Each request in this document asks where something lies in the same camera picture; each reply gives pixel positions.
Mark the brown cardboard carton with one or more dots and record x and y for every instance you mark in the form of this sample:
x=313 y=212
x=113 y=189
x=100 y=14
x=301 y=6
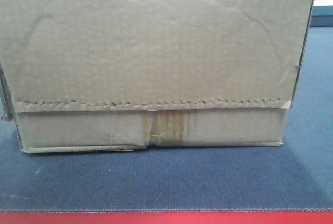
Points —
x=94 y=75

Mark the red conveyor edge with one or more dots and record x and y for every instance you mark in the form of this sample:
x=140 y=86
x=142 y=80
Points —
x=169 y=217

